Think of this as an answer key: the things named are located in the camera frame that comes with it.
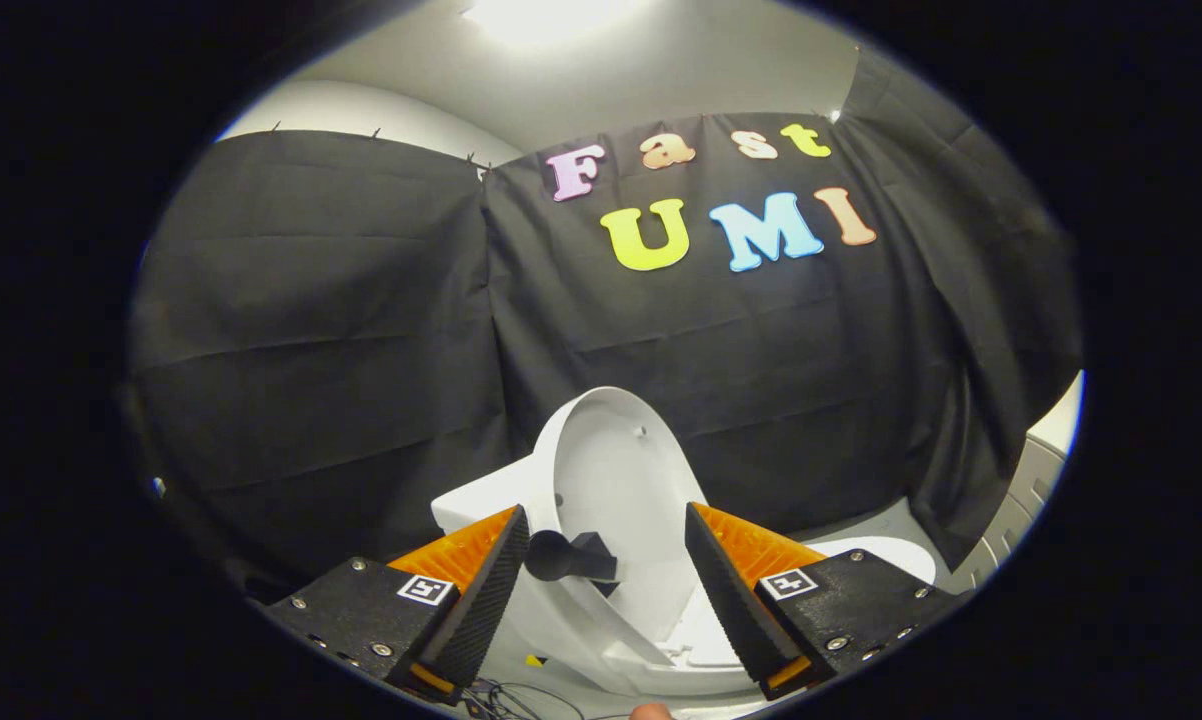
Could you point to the black backdrop cloth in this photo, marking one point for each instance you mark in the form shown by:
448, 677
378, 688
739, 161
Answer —
361, 350

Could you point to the white toilet body with tank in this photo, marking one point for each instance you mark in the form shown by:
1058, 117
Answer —
471, 505

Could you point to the white toilet lid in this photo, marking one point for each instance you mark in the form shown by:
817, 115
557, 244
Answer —
611, 470

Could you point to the large ceiling light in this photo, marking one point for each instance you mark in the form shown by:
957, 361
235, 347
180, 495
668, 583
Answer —
551, 15

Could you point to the black round lid pull tab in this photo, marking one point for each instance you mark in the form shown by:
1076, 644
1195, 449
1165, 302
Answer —
561, 555

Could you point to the white toilet seat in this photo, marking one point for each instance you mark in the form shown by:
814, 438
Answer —
901, 560

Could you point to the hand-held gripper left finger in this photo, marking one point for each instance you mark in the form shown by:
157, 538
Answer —
486, 590

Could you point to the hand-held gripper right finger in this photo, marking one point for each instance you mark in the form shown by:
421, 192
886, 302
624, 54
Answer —
729, 590

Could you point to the grey drawer cabinet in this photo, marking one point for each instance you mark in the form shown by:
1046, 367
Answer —
1021, 480

